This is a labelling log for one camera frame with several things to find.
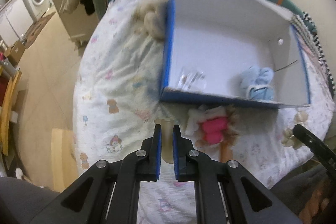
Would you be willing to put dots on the white cabinet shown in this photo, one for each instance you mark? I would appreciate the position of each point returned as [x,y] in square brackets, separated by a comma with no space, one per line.
[71,22]

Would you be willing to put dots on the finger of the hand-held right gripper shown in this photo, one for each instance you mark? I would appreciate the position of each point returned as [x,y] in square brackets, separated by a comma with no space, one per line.
[312,141]

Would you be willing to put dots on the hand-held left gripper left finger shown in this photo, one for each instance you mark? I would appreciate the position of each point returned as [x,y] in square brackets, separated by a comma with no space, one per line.
[157,155]

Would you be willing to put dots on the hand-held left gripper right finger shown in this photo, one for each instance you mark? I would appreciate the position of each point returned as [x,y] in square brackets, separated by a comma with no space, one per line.
[176,155]

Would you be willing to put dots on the black and white patterned cloth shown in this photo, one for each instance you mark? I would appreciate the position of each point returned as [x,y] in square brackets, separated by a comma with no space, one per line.
[315,37]

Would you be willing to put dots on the small cardboard box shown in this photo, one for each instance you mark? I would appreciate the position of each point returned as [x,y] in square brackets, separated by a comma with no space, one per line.
[14,52]

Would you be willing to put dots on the blue cardboard box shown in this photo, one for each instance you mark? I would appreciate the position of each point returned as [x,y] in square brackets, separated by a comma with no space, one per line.
[223,50]

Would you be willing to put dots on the yellow wooden chair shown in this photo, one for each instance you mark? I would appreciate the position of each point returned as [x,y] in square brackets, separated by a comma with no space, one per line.
[9,108]

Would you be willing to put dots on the printed bed sheet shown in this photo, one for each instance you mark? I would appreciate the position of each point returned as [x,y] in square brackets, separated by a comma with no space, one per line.
[115,82]

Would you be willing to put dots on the fluffy beige socks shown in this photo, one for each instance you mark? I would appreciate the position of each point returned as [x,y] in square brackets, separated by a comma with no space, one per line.
[152,19]

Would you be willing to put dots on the clear plastic packet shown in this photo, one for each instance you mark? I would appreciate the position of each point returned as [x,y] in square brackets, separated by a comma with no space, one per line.
[191,79]

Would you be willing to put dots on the person's grey trousers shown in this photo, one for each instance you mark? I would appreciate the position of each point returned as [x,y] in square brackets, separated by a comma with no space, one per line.
[23,200]

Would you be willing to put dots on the brown doormat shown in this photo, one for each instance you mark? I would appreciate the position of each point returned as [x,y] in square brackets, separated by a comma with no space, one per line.
[38,28]

